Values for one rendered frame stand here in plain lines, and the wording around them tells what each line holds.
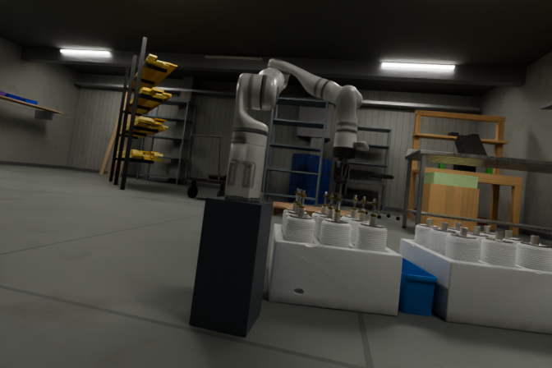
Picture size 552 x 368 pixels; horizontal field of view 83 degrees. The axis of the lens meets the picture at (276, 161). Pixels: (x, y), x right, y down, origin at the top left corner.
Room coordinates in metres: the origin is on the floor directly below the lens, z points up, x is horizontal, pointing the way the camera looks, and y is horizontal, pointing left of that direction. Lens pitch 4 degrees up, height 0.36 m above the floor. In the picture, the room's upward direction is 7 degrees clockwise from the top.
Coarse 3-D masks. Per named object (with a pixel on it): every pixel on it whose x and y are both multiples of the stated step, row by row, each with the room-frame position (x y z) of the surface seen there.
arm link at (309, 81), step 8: (272, 64) 1.14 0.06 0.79; (280, 64) 1.13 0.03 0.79; (288, 64) 1.13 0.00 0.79; (288, 72) 1.16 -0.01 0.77; (296, 72) 1.11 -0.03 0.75; (304, 72) 1.10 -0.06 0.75; (304, 80) 1.09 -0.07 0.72; (312, 80) 1.08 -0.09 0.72; (320, 80) 1.06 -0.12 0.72; (304, 88) 1.11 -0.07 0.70; (312, 88) 1.08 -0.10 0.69; (320, 88) 1.06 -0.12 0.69; (320, 96) 1.07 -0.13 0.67
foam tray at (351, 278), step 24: (288, 264) 0.96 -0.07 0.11; (312, 264) 0.96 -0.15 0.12; (336, 264) 0.96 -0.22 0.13; (360, 264) 0.96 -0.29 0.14; (384, 264) 0.96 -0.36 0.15; (288, 288) 0.96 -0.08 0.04; (312, 288) 0.96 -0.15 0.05; (336, 288) 0.96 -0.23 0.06; (360, 288) 0.96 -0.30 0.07; (384, 288) 0.96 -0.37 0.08; (384, 312) 0.96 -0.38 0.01
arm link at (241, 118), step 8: (240, 80) 0.78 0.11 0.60; (248, 80) 0.77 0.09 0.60; (256, 80) 0.77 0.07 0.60; (240, 88) 0.77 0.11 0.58; (248, 88) 0.77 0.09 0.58; (256, 88) 0.77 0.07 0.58; (240, 96) 0.77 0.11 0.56; (248, 96) 0.78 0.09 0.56; (256, 96) 0.77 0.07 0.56; (240, 104) 0.77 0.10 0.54; (248, 104) 0.80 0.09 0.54; (256, 104) 0.79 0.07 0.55; (240, 112) 0.77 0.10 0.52; (240, 120) 0.77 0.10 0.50; (248, 120) 0.77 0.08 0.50; (256, 120) 0.79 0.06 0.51; (240, 128) 0.78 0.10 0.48; (248, 128) 0.77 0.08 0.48; (256, 128) 0.77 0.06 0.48; (264, 128) 0.79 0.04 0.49
